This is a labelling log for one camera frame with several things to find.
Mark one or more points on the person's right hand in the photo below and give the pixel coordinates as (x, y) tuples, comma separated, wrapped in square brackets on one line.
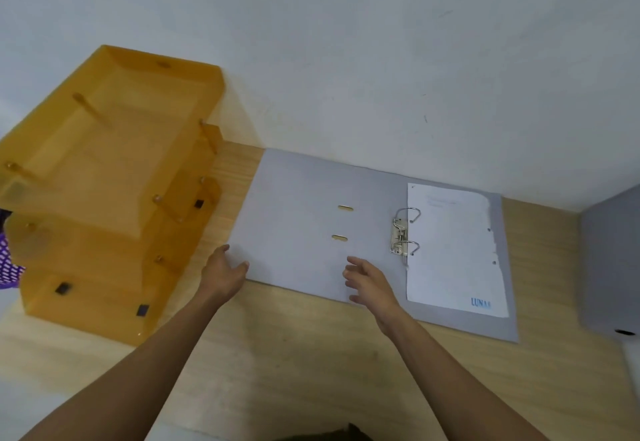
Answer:
[(377, 293)]

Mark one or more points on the person's left hand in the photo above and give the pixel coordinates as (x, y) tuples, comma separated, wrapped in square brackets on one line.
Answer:
[(220, 278)]

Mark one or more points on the person's left thumb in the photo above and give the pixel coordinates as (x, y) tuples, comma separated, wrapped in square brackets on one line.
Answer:
[(240, 269)]

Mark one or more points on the person's right thumb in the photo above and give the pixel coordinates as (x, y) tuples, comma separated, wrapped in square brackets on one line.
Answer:
[(359, 298)]

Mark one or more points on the person's right forearm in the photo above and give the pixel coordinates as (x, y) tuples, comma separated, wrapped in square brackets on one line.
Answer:
[(450, 380)]

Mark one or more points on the person's left forearm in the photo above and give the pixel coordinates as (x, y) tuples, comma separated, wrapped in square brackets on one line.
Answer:
[(130, 375)]

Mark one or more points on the open grey lever arch binder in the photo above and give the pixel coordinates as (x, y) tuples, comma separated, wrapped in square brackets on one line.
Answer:
[(300, 220)]

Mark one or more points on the white punched paper sheet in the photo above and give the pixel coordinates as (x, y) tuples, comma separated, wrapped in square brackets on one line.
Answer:
[(450, 250)]

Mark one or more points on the orange translucent stacked paper tray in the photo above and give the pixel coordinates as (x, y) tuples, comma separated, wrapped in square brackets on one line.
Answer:
[(110, 180)]

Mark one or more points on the purple white dotted item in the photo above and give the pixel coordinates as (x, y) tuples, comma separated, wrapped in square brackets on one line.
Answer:
[(7, 260)]

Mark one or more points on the closed grey binder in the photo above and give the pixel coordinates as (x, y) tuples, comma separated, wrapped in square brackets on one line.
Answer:
[(610, 265)]

